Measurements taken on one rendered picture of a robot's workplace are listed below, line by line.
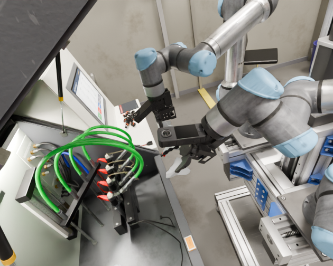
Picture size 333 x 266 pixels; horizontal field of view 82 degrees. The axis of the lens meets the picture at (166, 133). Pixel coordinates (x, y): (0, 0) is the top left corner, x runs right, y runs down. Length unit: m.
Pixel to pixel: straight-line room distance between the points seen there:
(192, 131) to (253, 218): 1.36
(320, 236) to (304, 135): 0.27
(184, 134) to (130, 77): 3.01
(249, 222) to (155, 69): 1.39
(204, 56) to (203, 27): 2.83
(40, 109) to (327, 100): 1.00
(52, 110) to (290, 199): 1.05
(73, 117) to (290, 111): 0.88
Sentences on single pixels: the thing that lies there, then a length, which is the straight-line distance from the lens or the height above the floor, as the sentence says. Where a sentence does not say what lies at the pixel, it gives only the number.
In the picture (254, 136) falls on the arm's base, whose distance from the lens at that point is 1.07.
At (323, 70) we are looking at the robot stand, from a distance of 0.75.
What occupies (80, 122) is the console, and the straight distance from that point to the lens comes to 1.03.
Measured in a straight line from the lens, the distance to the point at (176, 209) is 0.94.
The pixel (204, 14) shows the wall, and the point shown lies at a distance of 3.39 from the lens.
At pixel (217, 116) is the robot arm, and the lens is 0.43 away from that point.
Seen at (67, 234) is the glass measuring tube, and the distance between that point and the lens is 1.09.
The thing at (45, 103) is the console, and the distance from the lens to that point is 1.01.
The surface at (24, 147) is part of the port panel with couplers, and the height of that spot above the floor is 1.34.
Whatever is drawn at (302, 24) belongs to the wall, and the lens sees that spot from 4.28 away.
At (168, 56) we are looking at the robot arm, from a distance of 0.69.
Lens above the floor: 1.77
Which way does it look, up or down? 39 degrees down
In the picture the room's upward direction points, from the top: 16 degrees counter-clockwise
